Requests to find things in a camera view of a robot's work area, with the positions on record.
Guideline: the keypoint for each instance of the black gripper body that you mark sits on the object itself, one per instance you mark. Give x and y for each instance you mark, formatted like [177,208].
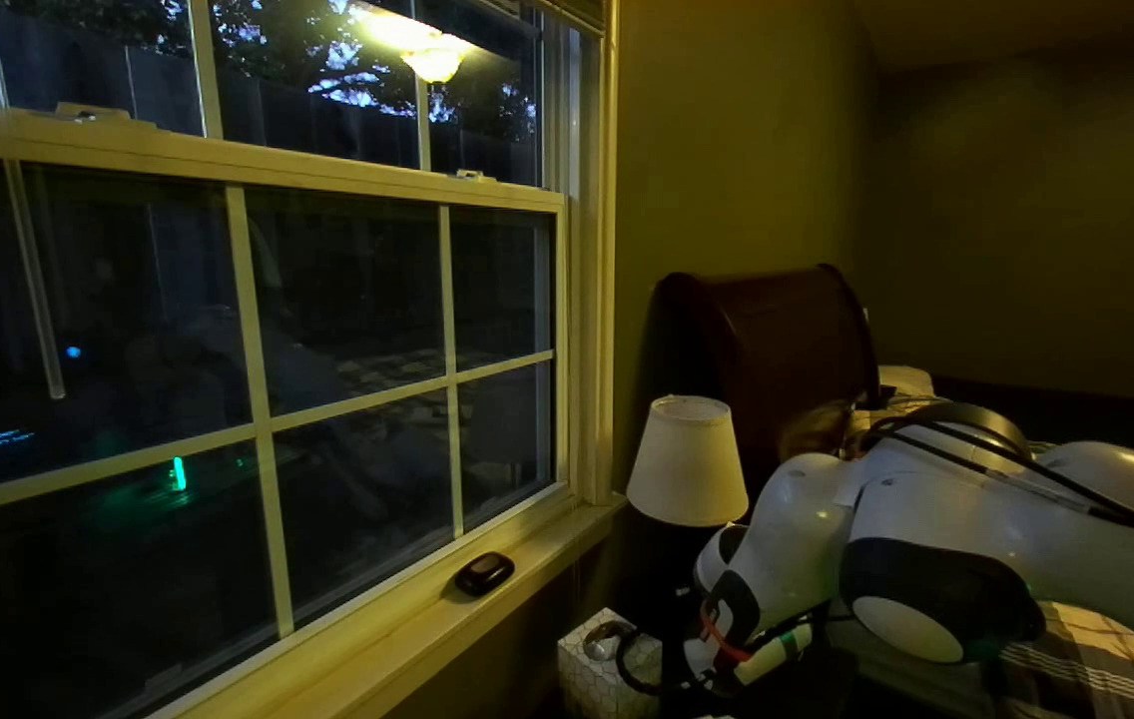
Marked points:
[691,672]

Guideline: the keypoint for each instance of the plaid blanket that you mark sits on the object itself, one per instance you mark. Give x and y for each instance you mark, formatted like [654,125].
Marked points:
[1106,664]

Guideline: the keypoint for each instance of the white blue tissue box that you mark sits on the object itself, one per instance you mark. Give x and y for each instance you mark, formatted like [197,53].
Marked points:
[593,672]

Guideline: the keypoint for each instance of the white framed grid window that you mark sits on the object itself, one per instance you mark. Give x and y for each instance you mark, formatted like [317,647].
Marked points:
[249,306]

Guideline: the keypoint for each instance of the white shade table lamp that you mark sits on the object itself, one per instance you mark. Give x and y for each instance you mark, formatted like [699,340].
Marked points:
[687,459]

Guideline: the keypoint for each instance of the white pillow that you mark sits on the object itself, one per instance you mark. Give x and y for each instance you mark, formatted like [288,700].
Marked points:
[909,381]

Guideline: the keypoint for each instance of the small black oval object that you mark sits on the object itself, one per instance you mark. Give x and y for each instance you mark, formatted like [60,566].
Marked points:
[486,573]

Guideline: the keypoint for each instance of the dark brown headboard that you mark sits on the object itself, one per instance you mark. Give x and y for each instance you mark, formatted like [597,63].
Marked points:
[751,346]

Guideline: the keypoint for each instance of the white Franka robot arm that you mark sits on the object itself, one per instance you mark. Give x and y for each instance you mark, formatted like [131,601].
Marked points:
[968,534]

